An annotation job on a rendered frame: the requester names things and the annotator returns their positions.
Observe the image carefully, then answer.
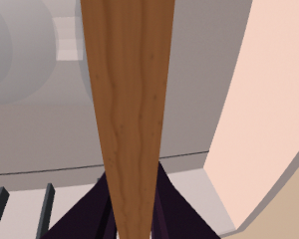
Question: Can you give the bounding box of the white bottle with grey cap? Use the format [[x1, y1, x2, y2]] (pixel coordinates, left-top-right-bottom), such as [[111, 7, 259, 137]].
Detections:
[[0, 0, 94, 107]]

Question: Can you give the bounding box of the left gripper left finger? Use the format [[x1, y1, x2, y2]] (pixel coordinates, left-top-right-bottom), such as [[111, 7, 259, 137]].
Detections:
[[40, 172, 118, 239]]

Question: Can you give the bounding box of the beige wall rack frame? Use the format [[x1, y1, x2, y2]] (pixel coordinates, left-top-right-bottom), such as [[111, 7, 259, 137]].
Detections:
[[0, 0, 299, 239]]

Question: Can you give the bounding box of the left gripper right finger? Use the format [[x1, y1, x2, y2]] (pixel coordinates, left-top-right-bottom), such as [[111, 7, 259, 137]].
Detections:
[[151, 161, 221, 239]]

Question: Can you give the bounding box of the brown wooden shelf board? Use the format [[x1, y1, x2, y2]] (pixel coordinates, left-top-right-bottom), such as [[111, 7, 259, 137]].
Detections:
[[81, 0, 175, 239]]

